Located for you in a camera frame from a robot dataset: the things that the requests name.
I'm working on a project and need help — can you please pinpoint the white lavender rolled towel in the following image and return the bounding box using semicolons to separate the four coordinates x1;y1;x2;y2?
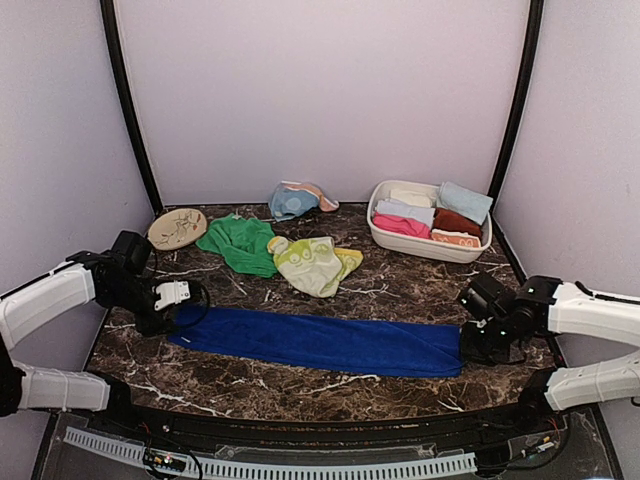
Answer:
375;199;435;228

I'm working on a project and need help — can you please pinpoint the small green circuit board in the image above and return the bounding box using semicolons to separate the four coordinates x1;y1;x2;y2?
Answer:
142;449;187;473

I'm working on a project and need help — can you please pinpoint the white slotted cable duct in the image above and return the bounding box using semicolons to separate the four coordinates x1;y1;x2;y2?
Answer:
63;427;478;479

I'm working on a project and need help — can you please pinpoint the cream rolled towel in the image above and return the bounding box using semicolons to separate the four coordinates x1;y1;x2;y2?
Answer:
389;188;436;208

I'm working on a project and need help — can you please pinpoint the black corner frame post right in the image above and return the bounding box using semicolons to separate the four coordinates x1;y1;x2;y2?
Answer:
485;0;545;214

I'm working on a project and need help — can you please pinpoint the green towel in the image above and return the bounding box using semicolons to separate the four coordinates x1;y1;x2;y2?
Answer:
196;214;277;278

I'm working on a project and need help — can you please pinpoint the brown rolled towel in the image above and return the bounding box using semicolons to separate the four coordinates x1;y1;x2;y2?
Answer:
433;208;482;238

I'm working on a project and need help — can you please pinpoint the white plastic basket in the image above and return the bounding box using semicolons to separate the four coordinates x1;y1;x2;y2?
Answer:
367;180;493;264

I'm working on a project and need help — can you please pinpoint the light blue towel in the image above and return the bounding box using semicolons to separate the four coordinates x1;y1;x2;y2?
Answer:
436;182;493;225

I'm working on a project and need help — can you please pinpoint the royal blue towel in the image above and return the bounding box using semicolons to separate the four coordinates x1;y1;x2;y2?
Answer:
168;306;463;378

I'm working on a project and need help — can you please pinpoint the pink rolled towel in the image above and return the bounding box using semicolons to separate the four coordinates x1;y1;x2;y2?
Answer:
373;213;431;239

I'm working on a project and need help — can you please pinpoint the black corner frame post left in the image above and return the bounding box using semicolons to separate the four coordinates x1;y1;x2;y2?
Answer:
99;0;164;215

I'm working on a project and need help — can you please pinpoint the black corner frame post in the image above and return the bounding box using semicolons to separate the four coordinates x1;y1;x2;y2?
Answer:
99;0;164;215
485;0;545;214

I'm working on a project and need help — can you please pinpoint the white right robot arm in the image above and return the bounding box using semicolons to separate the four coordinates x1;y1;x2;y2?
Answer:
457;273;639;434

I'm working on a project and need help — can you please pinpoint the cream yellow cloth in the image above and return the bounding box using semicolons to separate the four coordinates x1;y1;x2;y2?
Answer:
267;236;364;298

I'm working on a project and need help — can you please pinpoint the orange patterned rolled towel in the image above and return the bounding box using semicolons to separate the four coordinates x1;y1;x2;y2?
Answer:
431;229;482;248

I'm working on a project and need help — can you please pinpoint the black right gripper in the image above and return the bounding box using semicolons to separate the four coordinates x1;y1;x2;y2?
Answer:
459;316;517;366

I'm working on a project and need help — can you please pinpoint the black front rail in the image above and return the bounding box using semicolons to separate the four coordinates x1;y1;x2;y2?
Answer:
59;387;596;454

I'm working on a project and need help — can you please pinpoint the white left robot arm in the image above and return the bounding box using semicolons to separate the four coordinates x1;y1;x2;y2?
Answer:
1;231;192;436

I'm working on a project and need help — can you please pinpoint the pale blue patterned cloth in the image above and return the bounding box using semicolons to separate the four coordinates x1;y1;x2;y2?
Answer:
268;181;339;222

